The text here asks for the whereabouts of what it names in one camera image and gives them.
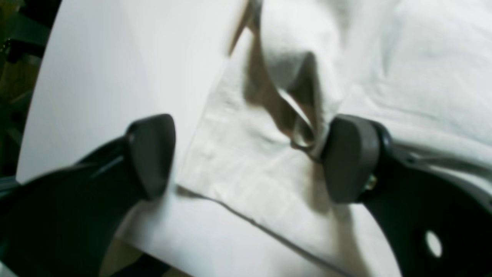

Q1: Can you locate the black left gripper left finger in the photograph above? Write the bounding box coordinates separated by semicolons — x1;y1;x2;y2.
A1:
1;114;176;277

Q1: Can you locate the grey t-shirt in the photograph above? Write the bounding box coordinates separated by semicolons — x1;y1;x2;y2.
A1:
177;0;492;277

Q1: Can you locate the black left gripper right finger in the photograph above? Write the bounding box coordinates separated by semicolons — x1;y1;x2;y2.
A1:
321;115;492;277

